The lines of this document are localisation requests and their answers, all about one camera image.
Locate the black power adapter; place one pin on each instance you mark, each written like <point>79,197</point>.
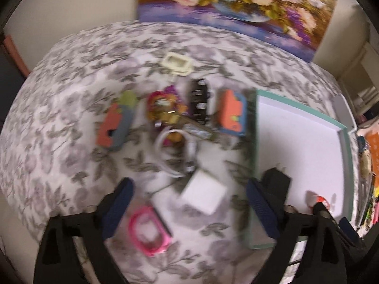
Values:
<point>277,180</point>

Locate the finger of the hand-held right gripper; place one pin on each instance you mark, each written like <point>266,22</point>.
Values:
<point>347,229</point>

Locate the black phone case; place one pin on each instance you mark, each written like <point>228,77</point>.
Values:
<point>200,100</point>

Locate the grey leaf print blanket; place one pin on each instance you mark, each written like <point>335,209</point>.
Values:
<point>74,74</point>

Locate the orange and grey phone case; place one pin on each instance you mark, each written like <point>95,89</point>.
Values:
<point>111,124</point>

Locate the gold black patterned box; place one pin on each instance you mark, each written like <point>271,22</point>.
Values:
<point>197,129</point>

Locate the reddish brown bed edge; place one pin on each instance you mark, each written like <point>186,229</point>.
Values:
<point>14,54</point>

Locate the orange and blue phone case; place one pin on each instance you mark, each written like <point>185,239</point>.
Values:
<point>229,109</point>

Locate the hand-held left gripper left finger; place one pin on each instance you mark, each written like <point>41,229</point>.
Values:
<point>117,210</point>

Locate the cream shelf unit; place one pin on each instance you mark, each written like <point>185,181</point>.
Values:
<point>365,74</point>

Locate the red and white small box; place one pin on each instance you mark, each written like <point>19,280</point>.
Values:
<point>322,201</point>

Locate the pink and yellow toy figure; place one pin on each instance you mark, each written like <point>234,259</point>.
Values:
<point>161,106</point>

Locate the floral painting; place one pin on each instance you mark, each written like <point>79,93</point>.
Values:
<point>237,3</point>

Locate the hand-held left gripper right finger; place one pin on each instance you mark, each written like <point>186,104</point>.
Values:
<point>263,213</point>

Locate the pink frame case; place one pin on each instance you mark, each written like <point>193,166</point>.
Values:
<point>148,250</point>

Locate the cream phone case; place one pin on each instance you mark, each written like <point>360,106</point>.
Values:
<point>183,68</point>

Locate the teal-edged white tray box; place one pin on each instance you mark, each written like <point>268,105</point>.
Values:
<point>296,142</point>

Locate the blue patterned tape roll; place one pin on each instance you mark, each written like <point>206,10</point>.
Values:
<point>361,143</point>

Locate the white charger cube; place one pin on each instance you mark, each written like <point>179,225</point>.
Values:
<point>204,195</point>

